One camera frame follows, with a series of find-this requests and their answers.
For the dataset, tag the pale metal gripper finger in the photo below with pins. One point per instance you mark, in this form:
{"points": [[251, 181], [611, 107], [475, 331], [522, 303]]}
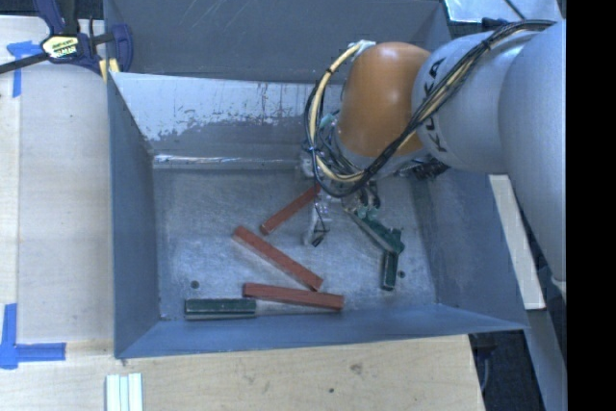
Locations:
{"points": [[310, 226], [324, 219]]}

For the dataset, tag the red-brown flat block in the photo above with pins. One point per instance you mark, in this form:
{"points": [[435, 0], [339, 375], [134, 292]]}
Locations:
{"points": [[276, 257], [293, 296], [289, 211]]}

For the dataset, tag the dark green flat block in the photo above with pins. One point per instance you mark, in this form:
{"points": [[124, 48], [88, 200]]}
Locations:
{"points": [[390, 270], [382, 233], [220, 308]]}

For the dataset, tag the grey metal bin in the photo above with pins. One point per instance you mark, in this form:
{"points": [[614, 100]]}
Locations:
{"points": [[231, 33]]}

